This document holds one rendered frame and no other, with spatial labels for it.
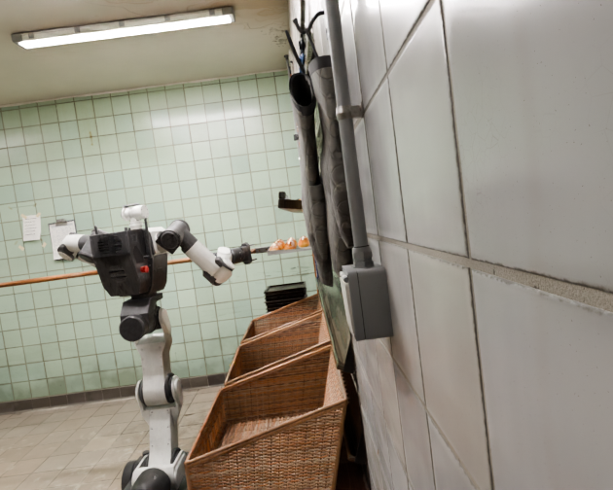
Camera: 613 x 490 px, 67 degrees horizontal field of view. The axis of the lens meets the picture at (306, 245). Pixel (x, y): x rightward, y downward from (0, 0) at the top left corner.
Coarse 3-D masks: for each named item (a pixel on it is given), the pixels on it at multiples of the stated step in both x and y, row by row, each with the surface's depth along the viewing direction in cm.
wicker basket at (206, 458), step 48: (240, 384) 180; (288, 384) 181; (336, 384) 149; (240, 432) 174; (288, 432) 127; (336, 432) 127; (192, 480) 127; (240, 480) 127; (288, 480) 128; (336, 480) 128
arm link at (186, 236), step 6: (174, 222) 214; (180, 222) 214; (168, 228) 205; (174, 228) 206; (180, 228) 209; (186, 228) 213; (180, 234) 206; (186, 234) 210; (192, 234) 213; (186, 240) 210; (192, 240) 211; (180, 246) 210; (186, 246) 210; (192, 246) 211
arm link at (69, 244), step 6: (72, 234) 236; (78, 234) 232; (84, 234) 229; (66, 240) 233; (72, 240) 229; (60, 246) 234; (66, 246) 233; (72, 246) 229; (60, 252) 236; (66, 252) 234; (72, 252) 236; (66, 258) 239
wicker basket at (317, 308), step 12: (300, 300) 301; (312, 300) 301; (276, 312) 301; (288, 312) 302; (300, 312) 302; (312, 312) 302; (252, 324) 293; (264, 324) 302; (288, 324) 247; (252, 336) 291; (252, 348) 248
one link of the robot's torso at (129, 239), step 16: (96, 240) 202; (112, 240) 213; (128, 240) 198; (144, 240) 209; (96, 256) 203; (112, 256) 201; (128, 256) 199; (144, 256) 207; (160, 256) 214; (112, 272) 204; (128, 272) 202; (144, 272) 204; (160, 272) 216; (112, 288) 207; (128, 288) 205; (144, 288) 207; (160, 288) 218
